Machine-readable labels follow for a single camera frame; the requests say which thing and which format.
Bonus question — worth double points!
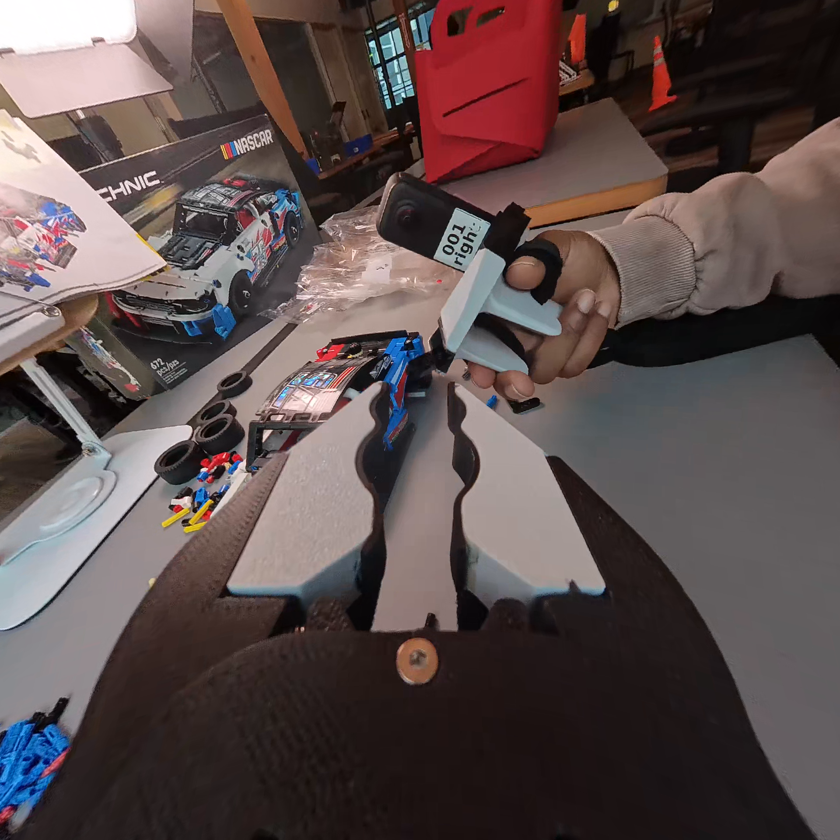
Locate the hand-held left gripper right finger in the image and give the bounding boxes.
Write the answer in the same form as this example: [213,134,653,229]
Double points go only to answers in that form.
[448,382,606,624]

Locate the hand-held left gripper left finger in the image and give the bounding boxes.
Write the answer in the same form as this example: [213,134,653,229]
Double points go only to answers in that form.
[226,382,388,624]

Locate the toy race car model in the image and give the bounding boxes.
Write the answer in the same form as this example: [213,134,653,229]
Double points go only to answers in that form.
[246,331,435,473]

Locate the grey desk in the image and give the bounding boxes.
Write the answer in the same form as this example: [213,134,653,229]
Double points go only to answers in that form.
[0,262,840,840]

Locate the person's right hand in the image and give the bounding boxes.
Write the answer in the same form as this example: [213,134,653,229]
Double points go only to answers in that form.
[469,230,622,401]

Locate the clear plastic bag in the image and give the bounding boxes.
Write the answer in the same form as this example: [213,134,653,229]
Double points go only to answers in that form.
[262,206,462,326]

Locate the pile of small mixed parts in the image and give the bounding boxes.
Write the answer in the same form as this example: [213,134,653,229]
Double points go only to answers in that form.
[161,449,252,534]

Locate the red bag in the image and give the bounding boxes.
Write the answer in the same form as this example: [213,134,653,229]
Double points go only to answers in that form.
[413,0,565,186]

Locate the black product box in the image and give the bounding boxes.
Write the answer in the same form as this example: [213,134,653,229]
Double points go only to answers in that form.
[66,115,324,401]

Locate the white monitor stand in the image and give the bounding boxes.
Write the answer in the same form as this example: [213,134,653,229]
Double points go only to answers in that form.
[0,357,194,631]

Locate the orange traffic cone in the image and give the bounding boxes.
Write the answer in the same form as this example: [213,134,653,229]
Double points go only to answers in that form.
[648,36,678,114]

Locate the wooden book board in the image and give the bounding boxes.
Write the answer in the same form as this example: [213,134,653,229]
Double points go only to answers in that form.
[0,295,101,376]

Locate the instruction booklet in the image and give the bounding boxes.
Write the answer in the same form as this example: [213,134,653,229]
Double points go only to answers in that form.
[0,108,169,311]

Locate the pile of blue pins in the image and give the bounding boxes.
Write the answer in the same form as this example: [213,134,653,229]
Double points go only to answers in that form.
[0,699,72,818]

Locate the white light panel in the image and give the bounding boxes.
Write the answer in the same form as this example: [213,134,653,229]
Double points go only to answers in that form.
[0,0,175,120]

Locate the wooden post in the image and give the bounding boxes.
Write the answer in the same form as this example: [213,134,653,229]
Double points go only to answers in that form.
[217,0,311,160]

